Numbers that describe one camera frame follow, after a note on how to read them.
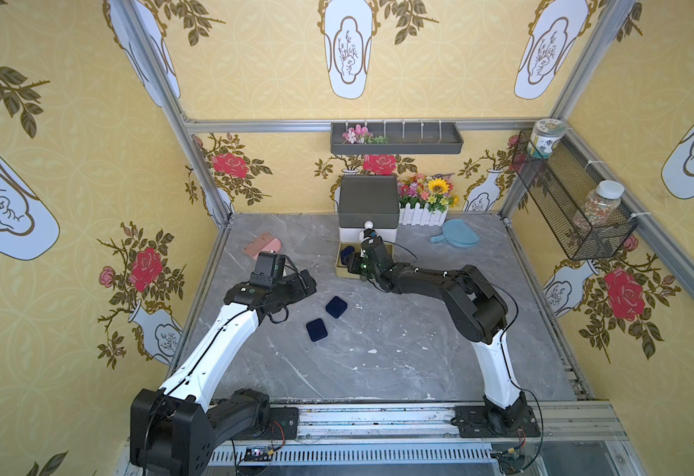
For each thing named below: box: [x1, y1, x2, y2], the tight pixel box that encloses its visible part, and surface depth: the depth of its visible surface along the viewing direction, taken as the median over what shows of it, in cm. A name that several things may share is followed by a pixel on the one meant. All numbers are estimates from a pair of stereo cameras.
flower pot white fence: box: [398, 172, 461, 228], surface depth 111 cm
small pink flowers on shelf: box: [342, 123, 388, 145], surface depth 89 cm
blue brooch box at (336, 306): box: [325, 295, 348, 319], surface depth 96 cm
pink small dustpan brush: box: [241, 231, 282, 261], surface depth 115 cm
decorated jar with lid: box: [526, 118, 568, 160], surface depth 87 cm
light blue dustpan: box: [430, 219, 480, 247], surface depth 116 cm
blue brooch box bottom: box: [306, 318, 329, 343], surface depth 91 cm
